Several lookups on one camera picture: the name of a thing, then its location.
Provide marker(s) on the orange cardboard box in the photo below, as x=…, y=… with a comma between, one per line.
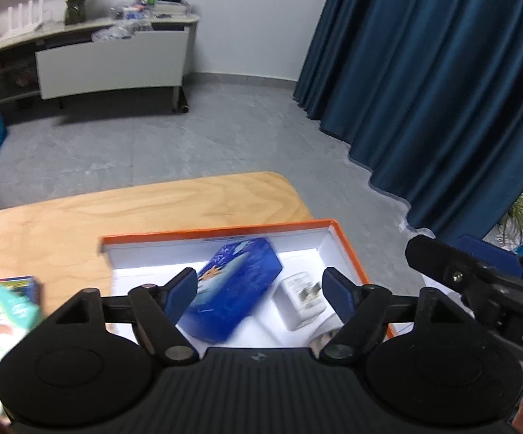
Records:
x=297, y=257

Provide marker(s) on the clear packets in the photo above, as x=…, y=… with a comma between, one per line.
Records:
x=130, y=11

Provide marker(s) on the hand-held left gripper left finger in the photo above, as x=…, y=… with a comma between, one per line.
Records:
x=182, y=291

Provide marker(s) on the stack of books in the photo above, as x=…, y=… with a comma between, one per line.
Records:
x=171, y=8

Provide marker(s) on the red card box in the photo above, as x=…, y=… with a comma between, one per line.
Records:
x=19, y=285

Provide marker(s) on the clear plastic bags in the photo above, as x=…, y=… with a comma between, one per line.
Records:
x=114, y=31

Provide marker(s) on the blue curtain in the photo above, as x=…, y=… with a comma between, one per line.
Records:
x=424, y=77

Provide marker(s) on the blue box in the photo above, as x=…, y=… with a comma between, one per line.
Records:
x=238, y=280

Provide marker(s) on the white plug adapter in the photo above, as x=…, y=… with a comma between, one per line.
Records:
x=300, y=298

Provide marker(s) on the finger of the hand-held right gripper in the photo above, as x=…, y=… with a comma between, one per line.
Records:
x=433, y=255
x=492, y=251

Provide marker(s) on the television cabinet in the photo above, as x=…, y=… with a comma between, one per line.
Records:
x=112, y=63

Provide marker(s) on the white router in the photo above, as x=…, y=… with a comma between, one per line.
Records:
x=24, y=16

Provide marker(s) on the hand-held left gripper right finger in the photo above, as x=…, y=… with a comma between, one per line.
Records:
x=336, y=296

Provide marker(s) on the glass vase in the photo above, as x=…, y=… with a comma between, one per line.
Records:
x=75, y=11

